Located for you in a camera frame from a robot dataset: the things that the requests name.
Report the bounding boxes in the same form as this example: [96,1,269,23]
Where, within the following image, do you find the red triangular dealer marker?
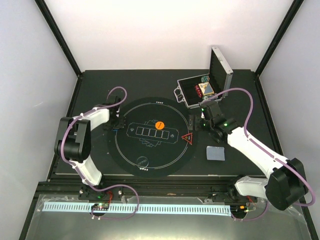
[181,132,193,145]

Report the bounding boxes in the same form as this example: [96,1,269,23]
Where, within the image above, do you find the orange big blind button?
[155,121,165,130]

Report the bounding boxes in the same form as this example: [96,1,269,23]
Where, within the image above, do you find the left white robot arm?
[54,96,125,200]

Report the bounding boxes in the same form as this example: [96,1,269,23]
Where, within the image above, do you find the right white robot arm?
[195,101,310,211]

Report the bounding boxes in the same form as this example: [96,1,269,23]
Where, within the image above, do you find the red dice in case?
[194,85,203,98]

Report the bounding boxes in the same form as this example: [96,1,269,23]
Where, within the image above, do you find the aluminium poker chip case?
[173,46,234,109]

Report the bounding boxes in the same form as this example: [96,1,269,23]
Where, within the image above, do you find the blue playing card deck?
[206,146,225,161]

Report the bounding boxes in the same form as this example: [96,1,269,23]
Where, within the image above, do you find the boxed card deck in case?
[198,82,215,96]

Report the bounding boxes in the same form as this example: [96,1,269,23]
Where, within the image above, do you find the round black poker mat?
[106,97,198,178]

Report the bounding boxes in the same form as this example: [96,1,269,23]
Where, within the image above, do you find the teal chips case back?
[201,75,210,83]

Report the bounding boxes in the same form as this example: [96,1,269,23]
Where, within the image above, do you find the small circuit board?
[91,203,110,211]

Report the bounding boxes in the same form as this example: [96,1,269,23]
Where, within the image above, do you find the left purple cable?
[60,86,140,221]

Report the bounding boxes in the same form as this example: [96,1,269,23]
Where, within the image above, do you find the purple cable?
[204,87,316,222]
[60,86,140,221]

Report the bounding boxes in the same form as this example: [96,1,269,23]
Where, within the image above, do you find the light blue cable duct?
[42,202,231,217]

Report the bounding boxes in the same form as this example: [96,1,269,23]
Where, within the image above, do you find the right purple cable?
[204,87,316,222]

